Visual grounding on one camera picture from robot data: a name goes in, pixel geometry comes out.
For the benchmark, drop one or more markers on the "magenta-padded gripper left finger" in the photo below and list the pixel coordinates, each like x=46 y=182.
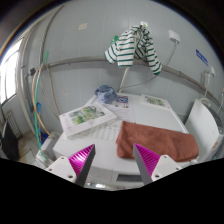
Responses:
x=62 y=166

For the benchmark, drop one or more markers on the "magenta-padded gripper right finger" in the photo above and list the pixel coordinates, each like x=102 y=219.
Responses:
x=163 y=165

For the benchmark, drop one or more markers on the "brown towel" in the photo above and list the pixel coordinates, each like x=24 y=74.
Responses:
x=160 y=140

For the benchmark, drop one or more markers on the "printed calendar sheet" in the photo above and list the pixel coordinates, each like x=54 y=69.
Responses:
x=103 y=131

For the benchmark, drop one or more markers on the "white washing machine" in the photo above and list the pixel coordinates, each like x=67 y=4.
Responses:
x=205 y=128

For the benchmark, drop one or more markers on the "small printed picture booklet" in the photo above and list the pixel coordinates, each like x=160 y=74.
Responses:
x=154 y=101

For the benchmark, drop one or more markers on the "paper sheet with colour picture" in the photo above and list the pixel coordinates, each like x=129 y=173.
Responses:
x=121 y=108

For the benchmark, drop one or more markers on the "blue crumpled cloth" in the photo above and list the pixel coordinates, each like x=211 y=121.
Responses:
x=106 y=94

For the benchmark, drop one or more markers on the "white vertical pipe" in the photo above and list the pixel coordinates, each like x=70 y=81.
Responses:
x=123 y=79

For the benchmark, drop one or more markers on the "window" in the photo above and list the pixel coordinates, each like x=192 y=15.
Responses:
x=10 y=75

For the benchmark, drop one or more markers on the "green white striped shirt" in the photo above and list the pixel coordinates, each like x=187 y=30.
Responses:
x=125 y=50

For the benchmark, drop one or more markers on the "small white wall socket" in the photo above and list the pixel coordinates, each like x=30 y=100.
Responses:
x=212 y=70

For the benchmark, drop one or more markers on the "grey horizontal wall pipe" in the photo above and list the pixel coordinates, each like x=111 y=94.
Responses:
x=83 y=60

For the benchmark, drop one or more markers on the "blue wall sign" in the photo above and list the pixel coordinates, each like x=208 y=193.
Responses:
x=201 y=57

